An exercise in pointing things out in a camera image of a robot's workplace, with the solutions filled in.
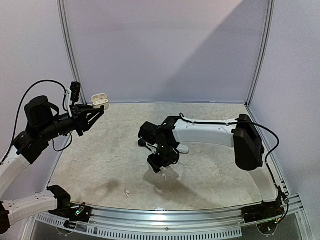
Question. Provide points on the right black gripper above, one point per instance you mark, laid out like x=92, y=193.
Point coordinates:
x=155, y=164

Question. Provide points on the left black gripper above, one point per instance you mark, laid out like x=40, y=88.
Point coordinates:
x=79, y=113

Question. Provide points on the white case with black window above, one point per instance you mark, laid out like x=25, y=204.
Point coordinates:
x=100, y=100

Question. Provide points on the black oval charging case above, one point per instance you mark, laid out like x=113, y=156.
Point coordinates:
x=141, y=143

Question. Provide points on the white oval charging case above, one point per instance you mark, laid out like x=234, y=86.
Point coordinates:
x=183, y=149

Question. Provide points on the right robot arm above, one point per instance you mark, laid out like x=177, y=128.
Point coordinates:
x=167, y=142

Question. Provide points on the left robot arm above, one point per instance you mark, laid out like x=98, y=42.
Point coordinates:
x=44, y=124

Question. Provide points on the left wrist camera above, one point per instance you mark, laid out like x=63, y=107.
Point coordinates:
x=71, y=95

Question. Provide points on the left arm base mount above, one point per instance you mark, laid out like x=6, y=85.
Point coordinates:
x=74, y=212

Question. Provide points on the left aluminium frame post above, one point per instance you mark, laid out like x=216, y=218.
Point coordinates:
x=61, y=4

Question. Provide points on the aluminium frame post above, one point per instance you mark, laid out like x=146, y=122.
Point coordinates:
x=61, y=4
x=262, y=51

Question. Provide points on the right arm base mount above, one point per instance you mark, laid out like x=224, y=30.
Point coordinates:
x=262, y=211

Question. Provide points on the aluminium front rail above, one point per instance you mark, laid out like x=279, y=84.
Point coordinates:
x=211, y=224

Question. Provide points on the right aluminium frame post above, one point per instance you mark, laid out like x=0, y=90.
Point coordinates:
x=262, y=51

